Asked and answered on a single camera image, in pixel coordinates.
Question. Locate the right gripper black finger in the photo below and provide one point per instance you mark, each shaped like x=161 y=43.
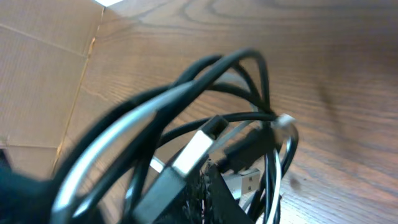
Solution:
x=205 y=198

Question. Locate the cardboard box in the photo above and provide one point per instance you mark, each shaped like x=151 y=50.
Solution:
x=45 y=45

